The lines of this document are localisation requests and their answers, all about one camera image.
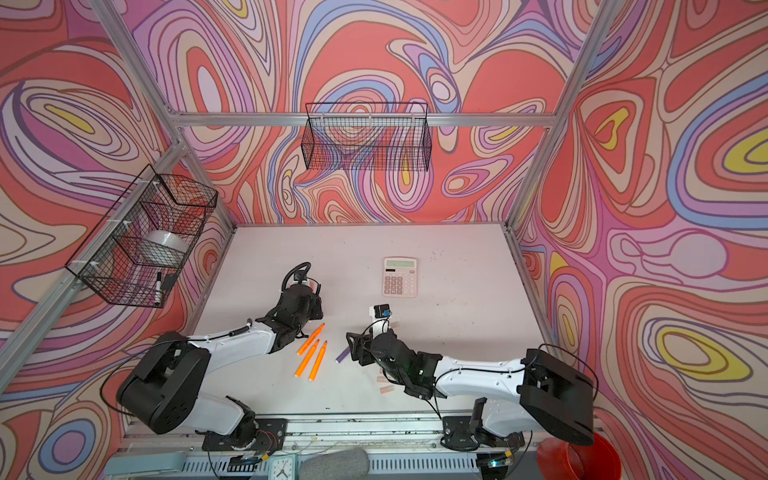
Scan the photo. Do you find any purple pen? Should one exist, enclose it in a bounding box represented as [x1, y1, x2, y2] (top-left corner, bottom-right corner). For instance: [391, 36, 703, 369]
[335, 348, 350, 363]

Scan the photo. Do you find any orange pen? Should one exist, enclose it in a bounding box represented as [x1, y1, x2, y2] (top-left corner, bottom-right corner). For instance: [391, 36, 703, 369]
[297, 323, 325, 356]
[294, 340, 319, 378]
[308, 341, 327, 382]

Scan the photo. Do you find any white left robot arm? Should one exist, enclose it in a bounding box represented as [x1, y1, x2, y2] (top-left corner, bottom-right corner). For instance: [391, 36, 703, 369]
[116, 279, 323, 445]

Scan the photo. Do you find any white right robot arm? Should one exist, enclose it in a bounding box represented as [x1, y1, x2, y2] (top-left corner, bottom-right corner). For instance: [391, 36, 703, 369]
[346, 326, 595, 446]

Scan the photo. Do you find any pink desk calculator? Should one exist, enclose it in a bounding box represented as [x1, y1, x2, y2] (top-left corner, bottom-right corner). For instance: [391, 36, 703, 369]
[382, 257, 418, 298]

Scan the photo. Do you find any grey foam microphone cover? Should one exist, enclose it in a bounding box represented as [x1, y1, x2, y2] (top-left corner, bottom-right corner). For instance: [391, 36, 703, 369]
[298, 448, 370, 480]

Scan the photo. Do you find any silver tape roll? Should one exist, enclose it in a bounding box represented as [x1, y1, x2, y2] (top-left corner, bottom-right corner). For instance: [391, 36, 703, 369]
[144, 230, 189, 253]

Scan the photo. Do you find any small white clock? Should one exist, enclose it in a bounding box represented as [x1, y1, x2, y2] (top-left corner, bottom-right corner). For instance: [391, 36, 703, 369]
[268, 454, 298, 480]

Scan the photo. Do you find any red bucket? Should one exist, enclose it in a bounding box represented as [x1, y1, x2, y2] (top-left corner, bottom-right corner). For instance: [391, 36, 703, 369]
[536, 434, 622, 480]

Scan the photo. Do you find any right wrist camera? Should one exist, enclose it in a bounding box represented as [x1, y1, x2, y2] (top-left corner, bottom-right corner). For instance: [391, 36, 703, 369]
[370, 304, 392, 321]

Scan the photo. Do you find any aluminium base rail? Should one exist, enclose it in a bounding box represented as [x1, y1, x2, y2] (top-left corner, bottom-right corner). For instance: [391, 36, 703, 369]
[119, 410, 601, 475]

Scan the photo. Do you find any black wire basket left wall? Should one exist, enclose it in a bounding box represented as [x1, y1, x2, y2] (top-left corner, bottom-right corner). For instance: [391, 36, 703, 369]
[65, 166, 218, 308]

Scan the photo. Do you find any black wire basket wall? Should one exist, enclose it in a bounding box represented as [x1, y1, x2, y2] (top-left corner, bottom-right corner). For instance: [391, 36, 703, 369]
[301, 101, 432, 172]
[65, 166, 218, 308]

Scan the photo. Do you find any black wire basket back wall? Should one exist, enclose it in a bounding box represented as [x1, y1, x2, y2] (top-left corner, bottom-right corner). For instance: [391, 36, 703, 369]
[301, 101, 432, 172]

